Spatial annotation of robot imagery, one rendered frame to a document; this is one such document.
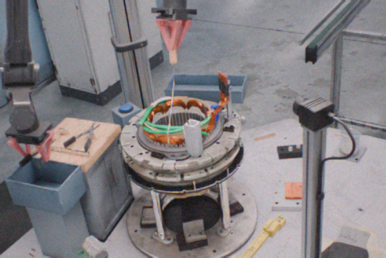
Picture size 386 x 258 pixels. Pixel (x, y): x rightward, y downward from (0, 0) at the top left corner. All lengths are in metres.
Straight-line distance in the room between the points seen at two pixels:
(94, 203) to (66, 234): 0.11
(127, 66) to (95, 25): 1.87
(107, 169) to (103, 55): 2.28
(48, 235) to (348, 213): 0.85
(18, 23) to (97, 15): 2.48
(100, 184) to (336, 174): 0.74
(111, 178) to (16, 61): 0.50
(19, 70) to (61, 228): 0.46
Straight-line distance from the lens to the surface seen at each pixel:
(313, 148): 0.91
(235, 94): 1.60
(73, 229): 1.46
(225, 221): 1.47
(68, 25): 3.66
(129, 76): 1.78
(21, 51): 1.20
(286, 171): 1.73
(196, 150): 1.26
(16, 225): 2.95
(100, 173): 1.47
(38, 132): 1.29
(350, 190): 1.67
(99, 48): 3.68
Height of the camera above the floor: 1.85
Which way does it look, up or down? 32 degrees down
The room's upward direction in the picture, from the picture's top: 9 degrees counter-clockwise
